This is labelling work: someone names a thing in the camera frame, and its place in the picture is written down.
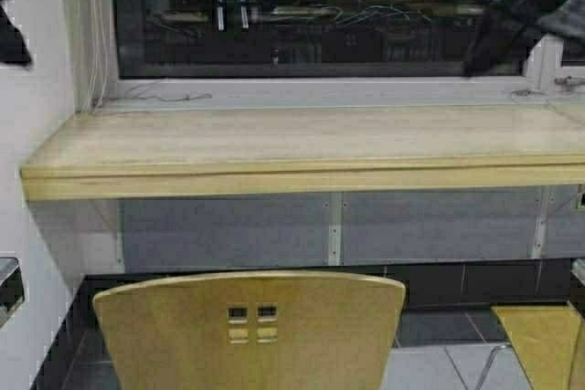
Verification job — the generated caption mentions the yellow wooden chair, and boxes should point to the yellow wooden chair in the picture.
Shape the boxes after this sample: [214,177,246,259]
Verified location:
[93,270,406,389]
[475,304,584,389]

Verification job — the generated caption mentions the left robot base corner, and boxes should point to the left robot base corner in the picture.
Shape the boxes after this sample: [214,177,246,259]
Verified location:
[0,258,25,326]

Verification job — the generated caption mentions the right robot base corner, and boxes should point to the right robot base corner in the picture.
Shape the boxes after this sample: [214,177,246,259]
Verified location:
[569,258,585,316]

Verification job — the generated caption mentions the long wooden counter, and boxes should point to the long wooden counter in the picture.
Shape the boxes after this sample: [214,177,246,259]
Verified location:
[20,102,584,201]

